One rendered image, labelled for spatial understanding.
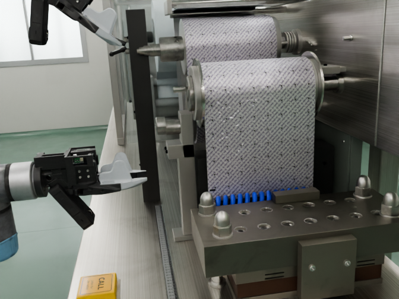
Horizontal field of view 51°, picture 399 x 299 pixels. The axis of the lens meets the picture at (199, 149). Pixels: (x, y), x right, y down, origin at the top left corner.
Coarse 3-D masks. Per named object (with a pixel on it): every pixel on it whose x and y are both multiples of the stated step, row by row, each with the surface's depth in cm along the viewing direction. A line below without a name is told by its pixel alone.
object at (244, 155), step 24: (216, 120) 84; (240, 120) 85; (264, 120) 86; (288, 120) 87; (312, 120) 88; (216, 144) 86; (240, 144) 86; (264, 144) 87; (288, 144) 88; (312, 144) 89; (216, 168) 87; (240, 168) 88; (264, 168) 89; (288, 168) 90; (312, 168) 91; (216, 192) 88; (240, 192) 89; (264, 192) 90
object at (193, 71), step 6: (192, 66) 86; (312, 66) 87; (192, 72) 85; (192, 78) 85; (198, 78) 83; (198, 84) 83; (198, 90) 83; (198, 96) 83; (198, 102) 83; (198, 108) 84; (192, 114) 91; (198, 114) 85
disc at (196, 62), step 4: (196, 60) 85; (192, 64) 91; (196, 64) 85; (200, 68) 82; (200, 72) 82; (200, 76) 82; (200, 80) 82; (200, 84) 82; (204, 92) 81; (204, 96) 82; (204, 100) 82; (204, 104) 82; (204, 108) 82; (204, 112) 83; (204, 116) 84; (196, 120) 93; (200, 120) 87; (200, 124) 87
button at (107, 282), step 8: (80, 280) 80; (88, 280) 80; (96, 280) 80; (104, 280) 80; (112, 280) 80; (80, 288) 78; (88, 288) 78; (96, 288) 77; (104, 288) 77; (112, 288) 77; (80, 296) 76; (88, 296) 76; (96, 296) 76; (104, 296) 76; (112, 296) 76
